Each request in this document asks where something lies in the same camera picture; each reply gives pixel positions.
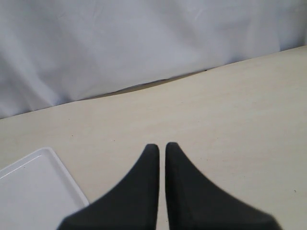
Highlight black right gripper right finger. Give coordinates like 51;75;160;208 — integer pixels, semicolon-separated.
165;142;281;230

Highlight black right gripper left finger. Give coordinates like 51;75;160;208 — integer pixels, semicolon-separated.
58;144;160;230

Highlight white plastic tray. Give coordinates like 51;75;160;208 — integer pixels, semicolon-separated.
0;147;89;230

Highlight white backdrop curtain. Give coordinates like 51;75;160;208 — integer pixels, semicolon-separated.
0;0;307;118

